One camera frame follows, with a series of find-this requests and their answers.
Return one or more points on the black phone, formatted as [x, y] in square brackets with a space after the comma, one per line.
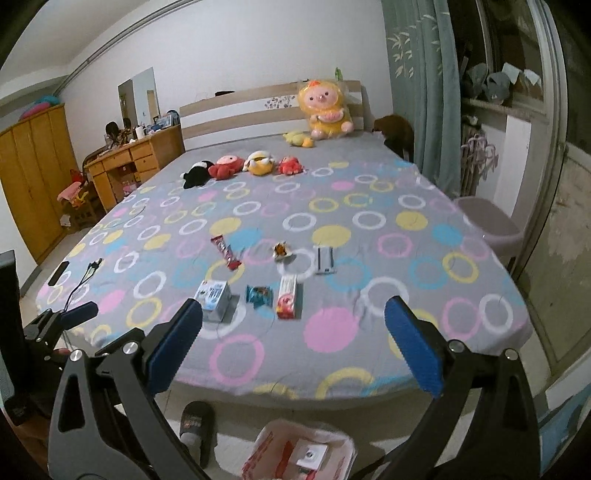
[59, 272]

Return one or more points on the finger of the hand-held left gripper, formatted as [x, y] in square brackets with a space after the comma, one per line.
[81, 312]

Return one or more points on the wooden dresser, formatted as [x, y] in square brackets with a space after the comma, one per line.
[138, 159]

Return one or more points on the wooden striped headboard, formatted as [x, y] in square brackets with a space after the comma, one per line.
[231, 115]

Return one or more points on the brown plush toy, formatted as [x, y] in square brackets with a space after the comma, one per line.
[395, 134]

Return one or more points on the red snack wrapper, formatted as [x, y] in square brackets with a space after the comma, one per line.
[226, 253]

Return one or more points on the group of cosmetic bottles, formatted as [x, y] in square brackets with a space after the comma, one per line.
[152, 124]

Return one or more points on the wall mirror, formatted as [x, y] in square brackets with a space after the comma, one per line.
[138, 99]

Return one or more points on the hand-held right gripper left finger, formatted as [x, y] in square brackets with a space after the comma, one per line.
[178, 341]

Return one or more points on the bundle of clothes hangers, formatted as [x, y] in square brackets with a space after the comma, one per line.
[478, 154]

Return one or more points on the red round plush toy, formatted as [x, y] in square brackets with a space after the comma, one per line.
[226, 167]

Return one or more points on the grey bedsheet with coloured rings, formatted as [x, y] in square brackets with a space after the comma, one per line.
[351, 258]

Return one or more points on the black monitor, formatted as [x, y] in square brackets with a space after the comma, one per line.
[9, 323]

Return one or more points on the small white square box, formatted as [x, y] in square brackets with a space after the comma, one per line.
[312, 457]

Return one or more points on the black slipper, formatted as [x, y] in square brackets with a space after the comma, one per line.
[196, 424]

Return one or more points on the green patterned curtain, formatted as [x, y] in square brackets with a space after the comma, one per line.
[420, 83]

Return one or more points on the yellow bee plush toy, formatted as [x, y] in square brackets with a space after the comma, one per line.
[259, 164]

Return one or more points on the grey plastic stool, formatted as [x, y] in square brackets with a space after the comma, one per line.
[489, 226]

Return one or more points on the pile of clothes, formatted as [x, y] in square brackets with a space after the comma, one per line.
[494, 83]

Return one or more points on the white red plastic bag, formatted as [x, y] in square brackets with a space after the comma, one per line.
[277, 443]

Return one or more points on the white red long box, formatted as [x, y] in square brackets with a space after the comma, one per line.
[289, 297]

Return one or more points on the yellow green duck plush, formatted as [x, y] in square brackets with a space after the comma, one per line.
[299, 138]

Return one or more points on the black white plush toy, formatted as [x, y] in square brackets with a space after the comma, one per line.
[196, 174]

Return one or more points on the small red crab plush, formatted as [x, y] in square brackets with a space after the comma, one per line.
[288, 165]

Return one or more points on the foil wrapper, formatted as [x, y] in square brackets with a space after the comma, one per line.
[281, 250]

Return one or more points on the pink cloth on chair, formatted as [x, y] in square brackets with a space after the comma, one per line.
[74, 194]

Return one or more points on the teal snack packet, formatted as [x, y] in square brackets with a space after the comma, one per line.
[258, 295]

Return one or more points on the wooden wardrobe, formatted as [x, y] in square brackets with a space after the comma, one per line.
[34, 184]

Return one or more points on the white milk carton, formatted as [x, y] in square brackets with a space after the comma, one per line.
[213, 299]

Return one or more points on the pink blue bag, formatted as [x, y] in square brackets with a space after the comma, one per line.
[44, 105]

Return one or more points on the grey white packet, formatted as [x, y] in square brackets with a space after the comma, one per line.
[324, 260]

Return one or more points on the large yellow pig plush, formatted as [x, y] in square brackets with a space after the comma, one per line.
[325, 108]

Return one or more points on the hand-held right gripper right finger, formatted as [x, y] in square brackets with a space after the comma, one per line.
[413, 350]

